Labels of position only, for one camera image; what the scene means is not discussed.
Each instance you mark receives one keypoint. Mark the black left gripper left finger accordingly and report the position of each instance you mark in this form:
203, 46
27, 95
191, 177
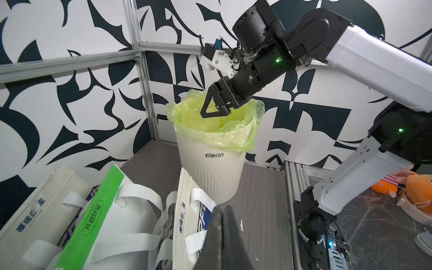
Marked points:
211, 254

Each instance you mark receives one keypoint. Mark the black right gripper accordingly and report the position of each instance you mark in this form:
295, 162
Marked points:
224, 95

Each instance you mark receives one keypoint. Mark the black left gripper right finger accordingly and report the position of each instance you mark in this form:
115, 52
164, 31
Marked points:
234, 255

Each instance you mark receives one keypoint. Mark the blue white takeout bag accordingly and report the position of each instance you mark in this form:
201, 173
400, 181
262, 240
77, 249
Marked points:
37, 232
191, 219

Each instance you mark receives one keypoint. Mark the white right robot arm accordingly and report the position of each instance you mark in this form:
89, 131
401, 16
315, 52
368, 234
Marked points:
361, 43

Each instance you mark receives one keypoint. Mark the green white right takeout bag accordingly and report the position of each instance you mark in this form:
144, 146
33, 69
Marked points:
120, 229

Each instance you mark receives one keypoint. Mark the green plastic bin liner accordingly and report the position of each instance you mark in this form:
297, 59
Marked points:
236, 132

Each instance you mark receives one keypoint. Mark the cream ribbed trash bin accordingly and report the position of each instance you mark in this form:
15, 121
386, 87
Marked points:
216, 171

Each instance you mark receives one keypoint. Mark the pink striped plush toy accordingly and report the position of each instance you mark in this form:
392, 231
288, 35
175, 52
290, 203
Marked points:
390, 184

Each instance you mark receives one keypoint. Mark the orange plush toy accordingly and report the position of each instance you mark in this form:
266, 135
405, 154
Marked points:
416, 199

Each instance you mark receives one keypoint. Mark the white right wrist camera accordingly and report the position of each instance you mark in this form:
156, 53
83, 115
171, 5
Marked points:
214, 57

